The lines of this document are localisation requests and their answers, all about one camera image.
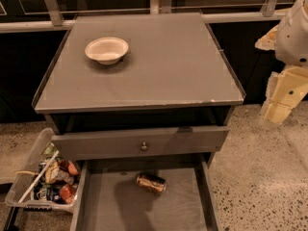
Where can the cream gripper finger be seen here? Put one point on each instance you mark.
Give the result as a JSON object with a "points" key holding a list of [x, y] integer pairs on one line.
{"points": [[277, 113], [267, 41]]}

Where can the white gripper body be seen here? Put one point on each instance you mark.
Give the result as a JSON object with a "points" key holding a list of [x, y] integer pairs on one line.
{"points": [[294, 38]]}

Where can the orange soda can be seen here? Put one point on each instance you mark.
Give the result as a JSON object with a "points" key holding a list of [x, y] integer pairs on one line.
{"points": [[152, 183]]}

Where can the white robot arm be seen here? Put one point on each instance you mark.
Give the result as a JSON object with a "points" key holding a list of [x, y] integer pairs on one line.
{"points": [[289, 41]]}

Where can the grey top drawer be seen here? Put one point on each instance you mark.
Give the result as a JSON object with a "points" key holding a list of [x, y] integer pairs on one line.
{"points": [[127, 143]]}

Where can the grey drawer cabinet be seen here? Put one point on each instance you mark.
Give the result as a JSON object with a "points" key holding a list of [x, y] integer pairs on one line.
{"points": [[173, 75]]}

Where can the round metal drawer knob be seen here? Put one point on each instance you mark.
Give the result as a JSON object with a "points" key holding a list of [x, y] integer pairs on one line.
{"points": [[144, 147]]}

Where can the open grey middle drawer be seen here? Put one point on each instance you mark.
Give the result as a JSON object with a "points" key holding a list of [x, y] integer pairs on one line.
{"points": [[109, 198]]}

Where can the dark blue can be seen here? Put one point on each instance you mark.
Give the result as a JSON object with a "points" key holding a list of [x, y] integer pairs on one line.
{"points": [[46, 193]]}

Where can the white paper bowl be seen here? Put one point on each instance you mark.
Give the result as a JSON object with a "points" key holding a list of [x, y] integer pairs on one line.
{"points": [[107, 50]]}

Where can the orange red fruit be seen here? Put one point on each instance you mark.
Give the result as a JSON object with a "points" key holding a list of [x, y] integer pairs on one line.
{"points": [[72, 169]]}

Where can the red snack packet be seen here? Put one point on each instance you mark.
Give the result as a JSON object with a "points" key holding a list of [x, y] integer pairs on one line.
{"points": [[67, 193]]}

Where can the yellow crumpled snack bag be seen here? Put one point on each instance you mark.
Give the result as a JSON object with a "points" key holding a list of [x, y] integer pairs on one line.
{"points": [[55, 174]]}

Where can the white stick in bin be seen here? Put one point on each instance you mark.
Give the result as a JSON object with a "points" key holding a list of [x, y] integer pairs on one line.
{"points": [[48, 164]]}

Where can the clear plastic bin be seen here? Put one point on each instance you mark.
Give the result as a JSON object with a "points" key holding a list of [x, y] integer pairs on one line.
{"points": [[41, 152]]}

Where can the metal railing frame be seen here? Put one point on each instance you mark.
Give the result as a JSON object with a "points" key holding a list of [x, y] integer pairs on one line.
{"points": [[18, 16]]}

